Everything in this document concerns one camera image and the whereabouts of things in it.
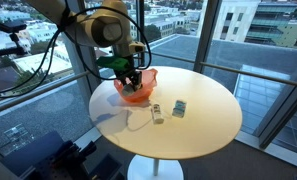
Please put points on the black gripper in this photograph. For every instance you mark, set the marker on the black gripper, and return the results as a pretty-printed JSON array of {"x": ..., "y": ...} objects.
[{"x": 129, "y": 71}]

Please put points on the slim white bottle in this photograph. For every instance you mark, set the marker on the slim white bottle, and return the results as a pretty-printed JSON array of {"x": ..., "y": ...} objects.
[{"x": 157, "y": 115}]

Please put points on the orange plastic bowl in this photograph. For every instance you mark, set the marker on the orange plastic bowl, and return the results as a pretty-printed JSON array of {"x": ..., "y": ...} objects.
[{"x": 148, "y": 83}]

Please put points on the grey metal handrail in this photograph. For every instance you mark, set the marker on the grey metal handrail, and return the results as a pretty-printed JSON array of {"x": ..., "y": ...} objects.
[
  {"x": 21, "y": 98},
  {"x": 254, "y": 75},
  {"x": 169, "y": 56}
]

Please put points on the grey window column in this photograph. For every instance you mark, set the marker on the grey window column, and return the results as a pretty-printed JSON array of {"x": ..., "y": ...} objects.
[{"x": 84, "y": 66}]

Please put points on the teal and white box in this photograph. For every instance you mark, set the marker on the teal and white box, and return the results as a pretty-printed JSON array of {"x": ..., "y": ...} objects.
[{"x": 179, "y": 108}]

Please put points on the black equipment with orange part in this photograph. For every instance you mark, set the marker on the black equipment with orange part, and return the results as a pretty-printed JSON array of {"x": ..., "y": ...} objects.
[{"x": 71, "y": 163}]

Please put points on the blue padded seat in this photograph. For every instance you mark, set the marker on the blue padded seat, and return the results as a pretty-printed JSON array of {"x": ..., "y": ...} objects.
[{"x": 31, "y": 153}]

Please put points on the dark window corner post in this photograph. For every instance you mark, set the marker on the dark window corner post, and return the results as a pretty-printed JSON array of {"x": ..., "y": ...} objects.
[{"x": 140, "y": 20}]

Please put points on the slanted window frame post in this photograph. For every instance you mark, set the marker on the slanted window frame post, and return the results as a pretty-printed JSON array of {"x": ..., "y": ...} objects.
[{"x": 206, "y": 36}]

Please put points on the white table pedestal base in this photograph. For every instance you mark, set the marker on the white table pedestal base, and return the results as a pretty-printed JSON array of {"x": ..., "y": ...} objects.
[{"x": 141, "y": 170}]

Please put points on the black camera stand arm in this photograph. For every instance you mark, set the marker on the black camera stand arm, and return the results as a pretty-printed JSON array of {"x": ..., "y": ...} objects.
[{"x": 6, "y": 51}]

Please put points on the black camera on stand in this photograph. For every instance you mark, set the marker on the black camera on stand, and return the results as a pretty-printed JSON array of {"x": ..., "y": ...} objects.
[{"x": 12, "y": 26}]

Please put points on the thick dark window frame post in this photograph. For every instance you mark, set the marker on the thick dark window frame post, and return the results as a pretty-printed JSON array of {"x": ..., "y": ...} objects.
[{"x": 281, "y": 110}]

